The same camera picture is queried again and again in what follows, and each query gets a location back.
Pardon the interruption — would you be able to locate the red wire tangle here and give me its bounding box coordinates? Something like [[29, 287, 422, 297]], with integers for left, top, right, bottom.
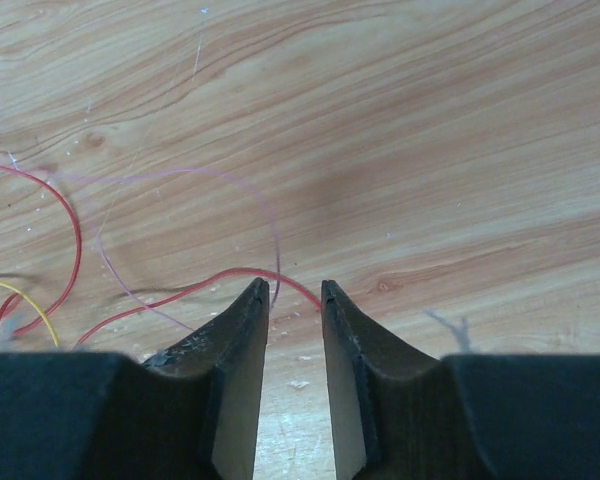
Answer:
[[0, 160, 326, 351]]

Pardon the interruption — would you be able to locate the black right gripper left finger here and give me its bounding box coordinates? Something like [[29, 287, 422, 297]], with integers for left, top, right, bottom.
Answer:
[[0, 278, 269, 479]]

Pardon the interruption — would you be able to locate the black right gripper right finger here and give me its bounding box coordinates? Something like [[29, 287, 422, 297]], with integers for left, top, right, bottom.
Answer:
[[321, 280, 600, 479]]

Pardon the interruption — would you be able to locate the yellow wire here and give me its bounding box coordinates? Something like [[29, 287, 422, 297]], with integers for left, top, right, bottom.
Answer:
[[0, 280, 61, 349]]

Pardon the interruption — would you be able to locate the grey blue wire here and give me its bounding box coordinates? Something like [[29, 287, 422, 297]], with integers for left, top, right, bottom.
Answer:
[[0, 312, 26, 351]]

